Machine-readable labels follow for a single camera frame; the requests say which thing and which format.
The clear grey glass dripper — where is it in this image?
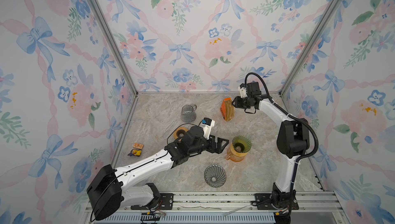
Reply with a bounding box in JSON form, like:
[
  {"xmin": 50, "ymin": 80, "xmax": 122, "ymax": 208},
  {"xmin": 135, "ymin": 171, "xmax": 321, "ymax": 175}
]
[{"xmin": 204, "ymin": 164, "xmax": 227, "ymax": 188}]

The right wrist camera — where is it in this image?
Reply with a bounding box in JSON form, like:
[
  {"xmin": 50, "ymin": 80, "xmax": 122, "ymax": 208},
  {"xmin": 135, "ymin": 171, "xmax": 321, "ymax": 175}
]
[{"xmin": 238, "ymin": 84, "xmax": 248, "ymax": 98}]

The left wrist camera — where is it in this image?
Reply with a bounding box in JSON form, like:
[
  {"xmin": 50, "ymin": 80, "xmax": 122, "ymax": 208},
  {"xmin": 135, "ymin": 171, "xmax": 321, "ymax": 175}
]
[{"xmin": 199, "ymin": 118, "xmax": 215, "ymax": 140}]

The small orange yellow toy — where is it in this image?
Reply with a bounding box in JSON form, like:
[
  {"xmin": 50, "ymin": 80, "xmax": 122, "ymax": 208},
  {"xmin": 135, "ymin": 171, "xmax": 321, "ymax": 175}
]
[{"xmin": 128, "ymin": 143, "xmax": 144, "ymax": 157}]

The green glass dripper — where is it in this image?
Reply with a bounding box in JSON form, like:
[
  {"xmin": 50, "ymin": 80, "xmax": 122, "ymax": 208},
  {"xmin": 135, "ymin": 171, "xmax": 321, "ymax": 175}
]
[{"xmin": 232, "ymin": 136, "xmax": 252, "ymax": 154}]

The aluminium frame rail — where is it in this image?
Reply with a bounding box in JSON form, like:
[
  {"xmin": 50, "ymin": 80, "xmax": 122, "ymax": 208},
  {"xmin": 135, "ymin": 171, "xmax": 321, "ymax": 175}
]
[{"xmin": 83, "ymin": 191, "xmax": 343, "ymax": 224}]

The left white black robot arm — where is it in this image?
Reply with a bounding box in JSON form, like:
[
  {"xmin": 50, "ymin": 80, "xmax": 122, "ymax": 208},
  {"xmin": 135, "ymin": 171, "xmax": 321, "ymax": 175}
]
[{"xmin": 86, "ymin": 126, "xmax": 229, "ymax": 221}]

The orange glass carafe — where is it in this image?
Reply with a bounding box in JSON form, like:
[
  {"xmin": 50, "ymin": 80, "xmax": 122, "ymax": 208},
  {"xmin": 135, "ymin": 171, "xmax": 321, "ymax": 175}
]
[{"xmin": 225, "ymin": 147, "xmax": 247, "ymax": 162}]

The left wooden dripper ring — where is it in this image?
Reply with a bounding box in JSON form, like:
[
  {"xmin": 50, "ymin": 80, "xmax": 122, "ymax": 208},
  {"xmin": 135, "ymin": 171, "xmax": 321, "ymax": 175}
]
[{"xmin": 172, "ymin": 126, "xmax": 189, "ymax": 141}]

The orange coffee filter packet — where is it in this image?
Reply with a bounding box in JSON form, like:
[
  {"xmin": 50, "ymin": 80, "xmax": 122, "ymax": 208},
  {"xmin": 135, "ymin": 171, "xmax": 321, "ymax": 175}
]
[{"xmin": 220, "ymin": 97, "xmax": 235, "ymax": 122}]

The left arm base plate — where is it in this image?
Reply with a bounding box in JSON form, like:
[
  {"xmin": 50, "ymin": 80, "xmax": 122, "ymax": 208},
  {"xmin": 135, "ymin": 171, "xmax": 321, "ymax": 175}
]
[{"xmin": 130, "ymin": 193, "xmax": 174, "ymax": 211}]

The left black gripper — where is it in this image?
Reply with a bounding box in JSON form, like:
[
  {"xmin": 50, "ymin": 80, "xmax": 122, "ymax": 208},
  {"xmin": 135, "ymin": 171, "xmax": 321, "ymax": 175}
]
[{"xmin": 188, "ymin": 135, "xmax": 229, "ymax": 157}]

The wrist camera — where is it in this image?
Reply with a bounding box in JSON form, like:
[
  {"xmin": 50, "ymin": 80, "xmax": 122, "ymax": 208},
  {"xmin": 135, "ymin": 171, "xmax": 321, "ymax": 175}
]
[
  {"xmin": 199, "ymin": 118, "xmax": 215, "ymax": 140},
  {"xmin": 238, "ymin": 84, "xmax": 248, "ymax": 98}
]

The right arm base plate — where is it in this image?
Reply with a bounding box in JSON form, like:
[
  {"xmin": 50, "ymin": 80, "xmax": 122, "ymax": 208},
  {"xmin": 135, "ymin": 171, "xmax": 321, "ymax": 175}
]
[{"xmin": 251, "ymin": 193, "xmax": 289, "ymax": 211}]

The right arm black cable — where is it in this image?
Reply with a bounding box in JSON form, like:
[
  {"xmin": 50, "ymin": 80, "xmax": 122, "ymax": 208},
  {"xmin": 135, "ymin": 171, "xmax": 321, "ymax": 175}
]
[{"xmin": 244, "ymin": 72, "xmax": 319, "ymax": 218}]

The clear grey glass pitcher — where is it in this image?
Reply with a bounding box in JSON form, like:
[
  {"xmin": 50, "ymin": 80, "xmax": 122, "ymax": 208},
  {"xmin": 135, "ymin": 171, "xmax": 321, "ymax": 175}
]
[{"xmin": 181, "ymin": 104, "xmax": 197, "ymax": 123}]

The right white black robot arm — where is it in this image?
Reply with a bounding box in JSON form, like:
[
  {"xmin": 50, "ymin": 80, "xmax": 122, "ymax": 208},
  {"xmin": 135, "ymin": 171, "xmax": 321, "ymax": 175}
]
[{"xmin": 232, "ymin": 82, "xmax": 310, "ymax": 210}]

